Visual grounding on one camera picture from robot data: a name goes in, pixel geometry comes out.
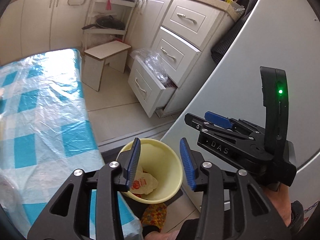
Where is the blue checkered plastic tablecloth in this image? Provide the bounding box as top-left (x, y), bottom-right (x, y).
top-left (1, 49), bottom-right (142, 239)

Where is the open bottom drawer with bags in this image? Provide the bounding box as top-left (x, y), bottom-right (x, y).
top-left (128, 49), bottom-right (177, 117)

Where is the small white step stool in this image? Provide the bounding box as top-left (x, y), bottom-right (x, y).
top-left (81, 41), bottom-right (131, 92)

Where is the person's right hand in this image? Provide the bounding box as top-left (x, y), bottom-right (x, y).
top-left (262, 184), bottom-right (291, 226)

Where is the dark wok on trolley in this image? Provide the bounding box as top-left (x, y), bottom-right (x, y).
top-left (82, 15), bottom-right (125, 30)

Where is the white narrow storage trolley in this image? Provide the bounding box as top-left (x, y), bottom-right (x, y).
top-left (82, 0), bottom-right (137, 49)

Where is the yellow plastic trash bucket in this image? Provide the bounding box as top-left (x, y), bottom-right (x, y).
top-left (123, 138), bottom-right (184, 204)

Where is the red white paper food bag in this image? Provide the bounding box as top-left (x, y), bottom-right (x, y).
top-left (130, 166), bottom-right (158, 195)

